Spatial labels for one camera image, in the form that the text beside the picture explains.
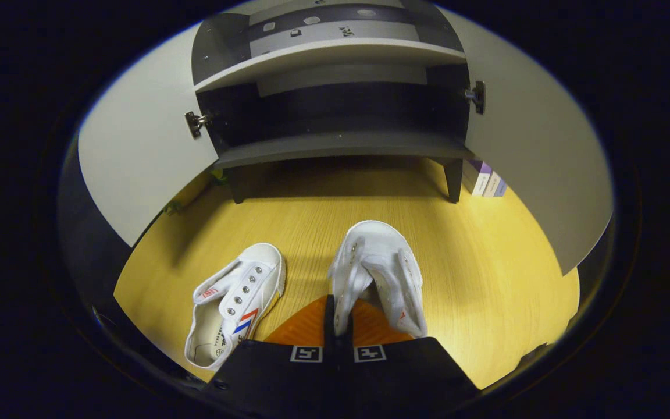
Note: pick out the green drink bottle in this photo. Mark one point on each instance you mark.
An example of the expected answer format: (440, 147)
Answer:
(218, 176)

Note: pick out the metal door hinge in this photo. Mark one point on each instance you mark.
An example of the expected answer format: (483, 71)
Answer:
(195, 123)
(477, 96)

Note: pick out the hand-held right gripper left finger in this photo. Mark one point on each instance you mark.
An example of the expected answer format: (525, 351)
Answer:
(277, 378)

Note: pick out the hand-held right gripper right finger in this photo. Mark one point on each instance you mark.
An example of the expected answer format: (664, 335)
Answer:
(405, 378)

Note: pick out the white shoe cabinet door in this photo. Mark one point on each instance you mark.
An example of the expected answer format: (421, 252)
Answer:
(143, 157)
(538, 163)

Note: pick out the white canvas shoe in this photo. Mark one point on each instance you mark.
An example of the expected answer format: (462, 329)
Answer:
(381, 250)
(253, 273)

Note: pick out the white grey shoe cabinet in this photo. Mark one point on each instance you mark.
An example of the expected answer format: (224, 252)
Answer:
(335, 142)

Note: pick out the blue spine book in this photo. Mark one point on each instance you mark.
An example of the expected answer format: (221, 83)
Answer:
(498, 187)

